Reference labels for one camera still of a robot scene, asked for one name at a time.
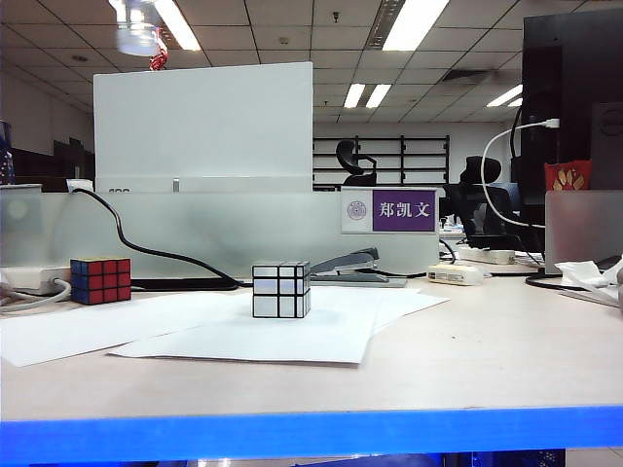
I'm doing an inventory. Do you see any grey stapler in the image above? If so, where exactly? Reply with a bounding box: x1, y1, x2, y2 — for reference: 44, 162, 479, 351
311, 246, 409, 288

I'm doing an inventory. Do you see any grey frosted panel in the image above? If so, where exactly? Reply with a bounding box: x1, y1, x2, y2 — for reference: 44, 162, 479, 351
544, 189, 623, 275

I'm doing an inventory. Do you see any white cable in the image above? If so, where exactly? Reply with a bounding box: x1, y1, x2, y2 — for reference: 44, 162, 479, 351
480, 118, 561, 229

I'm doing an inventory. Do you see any grey Dell monitor back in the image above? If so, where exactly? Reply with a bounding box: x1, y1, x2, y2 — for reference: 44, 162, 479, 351
591, 101, 623, 191

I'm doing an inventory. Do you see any colourful Rubik's cube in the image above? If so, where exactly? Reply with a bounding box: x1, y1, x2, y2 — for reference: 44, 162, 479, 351
69, 257, 132, 306

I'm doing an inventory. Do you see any white power strip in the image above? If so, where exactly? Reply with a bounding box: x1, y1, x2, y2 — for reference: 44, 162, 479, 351
456, 244, 517, 266
0, 266, 73, 296

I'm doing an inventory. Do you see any white monitor back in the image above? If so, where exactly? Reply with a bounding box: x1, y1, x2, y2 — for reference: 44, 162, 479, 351
92, 61, 314, 194

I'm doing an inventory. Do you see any crumpled white tissue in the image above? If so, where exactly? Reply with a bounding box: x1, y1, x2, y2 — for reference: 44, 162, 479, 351
554, 260, 621, 302

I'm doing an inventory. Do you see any black power cable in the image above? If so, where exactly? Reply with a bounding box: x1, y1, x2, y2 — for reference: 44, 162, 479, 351
73, 188, 239, 292

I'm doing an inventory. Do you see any blue patterned object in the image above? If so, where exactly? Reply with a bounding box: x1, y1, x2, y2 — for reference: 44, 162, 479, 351
0, 121, 15, 186

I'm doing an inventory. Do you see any white power adapter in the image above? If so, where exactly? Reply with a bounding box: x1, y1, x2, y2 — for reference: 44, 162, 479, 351
427, 264, 485, 286

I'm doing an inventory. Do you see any red and gold packet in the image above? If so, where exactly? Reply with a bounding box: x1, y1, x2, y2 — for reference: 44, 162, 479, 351
543, 159, 593, 193

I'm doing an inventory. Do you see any black monitor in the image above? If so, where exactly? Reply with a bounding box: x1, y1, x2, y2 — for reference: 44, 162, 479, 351
511, 4, 623, 230

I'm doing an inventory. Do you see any grey cable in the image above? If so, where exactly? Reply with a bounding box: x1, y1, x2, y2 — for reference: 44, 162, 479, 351
0, 277, 74, 315

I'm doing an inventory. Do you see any frosted glass desk partition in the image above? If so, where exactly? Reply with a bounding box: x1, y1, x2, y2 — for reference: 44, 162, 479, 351
0, 188, 441, 281

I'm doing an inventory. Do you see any dark wooden cabinet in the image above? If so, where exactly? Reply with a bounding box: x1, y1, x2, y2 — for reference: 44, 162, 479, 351
10, 138, 96, 186

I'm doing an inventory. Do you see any black office chair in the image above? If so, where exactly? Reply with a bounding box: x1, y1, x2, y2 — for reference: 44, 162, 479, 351
336, 139, 380, 188
441, 155, 521, 251

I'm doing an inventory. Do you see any purple and white name plate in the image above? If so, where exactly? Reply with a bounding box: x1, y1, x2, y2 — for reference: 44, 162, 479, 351
340, 187, 441, 235

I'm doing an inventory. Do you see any fluorescent ceiling light panel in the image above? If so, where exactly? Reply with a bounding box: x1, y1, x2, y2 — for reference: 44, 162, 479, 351
343, 83, 393, 110
368, 0, 451, 53
486, 84, 524, 108
107, 0, 202, 53

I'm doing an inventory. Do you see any silver mirror cube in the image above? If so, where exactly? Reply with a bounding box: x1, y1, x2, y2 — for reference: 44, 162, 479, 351
251, 261, 312, 320

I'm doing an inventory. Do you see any white paper sheet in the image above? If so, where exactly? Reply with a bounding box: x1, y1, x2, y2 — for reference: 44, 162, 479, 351
0, 291, 255, 368
311, 285, 451, 336
105, 290, 381, 366

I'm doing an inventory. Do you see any blue table edge strip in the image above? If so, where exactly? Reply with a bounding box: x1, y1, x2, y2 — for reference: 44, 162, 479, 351
0, 406, 623, 463

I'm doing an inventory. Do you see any clear plastic bottle yellow label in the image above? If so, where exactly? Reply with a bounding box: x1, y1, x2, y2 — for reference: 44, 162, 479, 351
115, 0, 167, 55

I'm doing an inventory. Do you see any red Chinese knot ornament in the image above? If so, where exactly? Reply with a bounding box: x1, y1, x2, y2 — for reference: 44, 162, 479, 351
149, 27, 170, 72

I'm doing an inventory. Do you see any black shelving rack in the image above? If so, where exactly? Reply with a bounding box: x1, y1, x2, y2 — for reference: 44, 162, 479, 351
312, 134, 451, 187

